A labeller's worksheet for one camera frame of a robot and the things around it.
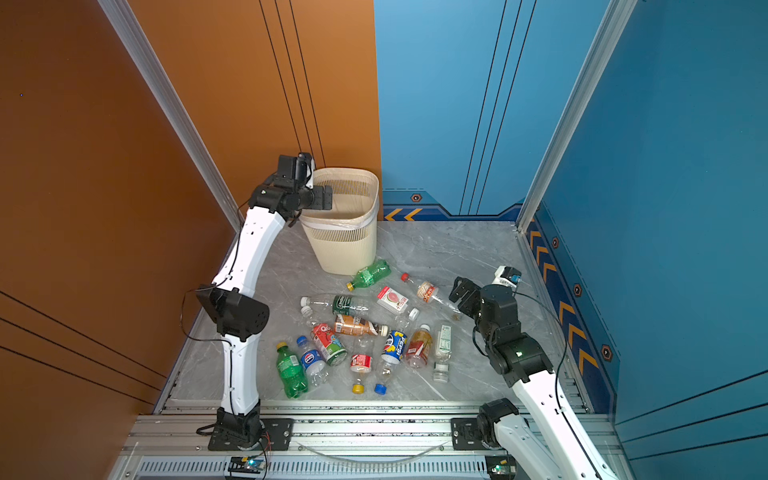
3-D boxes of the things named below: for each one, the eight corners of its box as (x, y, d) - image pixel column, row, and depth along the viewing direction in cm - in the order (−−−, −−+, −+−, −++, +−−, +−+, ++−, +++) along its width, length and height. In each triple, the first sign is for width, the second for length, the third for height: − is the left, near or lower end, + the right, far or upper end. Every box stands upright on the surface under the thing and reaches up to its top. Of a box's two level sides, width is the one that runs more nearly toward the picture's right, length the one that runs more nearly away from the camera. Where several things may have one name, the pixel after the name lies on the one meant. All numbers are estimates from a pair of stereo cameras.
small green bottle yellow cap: (352, 298, 100) (351, 290, 96) (344, 286, 103) (342, 278, 99) (392, 275, 106) (392, 267, 102) (383, 265, 109) (383, 256, 105)
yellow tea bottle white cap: (406, 368, 84) (407, 362, 80) (405, 332, 91) (406, 324, 87) (432, 368, 84) (434, 362, 80) (429, 331, 91) (431, 324, 87)
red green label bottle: (334, 371, 84) (331, 366, 80) (309, 335, 90) (306, 329, 87) (351, 357, 86) (350, 352, 83) (326, 324, 93) (324, 317, 90)
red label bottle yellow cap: (349, 394, 81) (347, 389, 77) (353, 347, 89) (351, 341, 85) (371, 394, 81) (370, 389, 77) (373, 347, 89) (372, 341, 85)
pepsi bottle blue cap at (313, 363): (313, 391, 81) (309, 386, 77) (297, 344, 90) (292, 338, 86) (333, 380, 83) (330, 374, 79) (315, 336, 92) (311, 328, 88)
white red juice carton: (374, 303, 98) (374, 298, 95) (385, 289, 101) (384, 284, 98) (399, 317, 94) (399, 313, 92) (409, 303, 97) (409, 298, 95)
